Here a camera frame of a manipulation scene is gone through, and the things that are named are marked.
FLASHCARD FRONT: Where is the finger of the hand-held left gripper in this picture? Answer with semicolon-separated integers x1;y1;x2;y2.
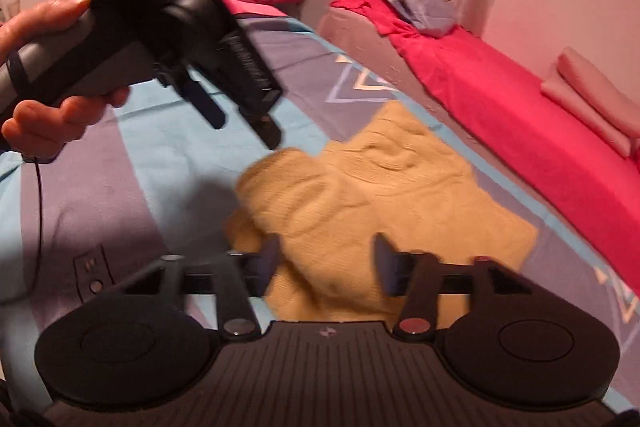
239;107;284;152
176;74;227;130

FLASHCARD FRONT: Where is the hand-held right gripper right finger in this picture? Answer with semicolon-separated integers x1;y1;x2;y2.
375;233;535;342

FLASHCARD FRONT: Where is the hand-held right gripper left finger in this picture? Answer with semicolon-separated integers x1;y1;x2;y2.
120;234;284;342

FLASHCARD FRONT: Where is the yellow cable-knit sweater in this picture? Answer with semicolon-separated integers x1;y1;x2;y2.
227;102;541;324

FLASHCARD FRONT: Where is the person's left hand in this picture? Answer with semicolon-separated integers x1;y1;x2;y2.
0;0;132;164

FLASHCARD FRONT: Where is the crumpled blue grey cloth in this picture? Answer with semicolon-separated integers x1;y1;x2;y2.
369;0;459;39

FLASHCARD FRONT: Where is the red bed sheet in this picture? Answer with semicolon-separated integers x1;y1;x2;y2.
330;0;640;299

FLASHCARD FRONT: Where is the thin black cable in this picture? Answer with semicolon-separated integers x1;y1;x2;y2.
0;154;45;305

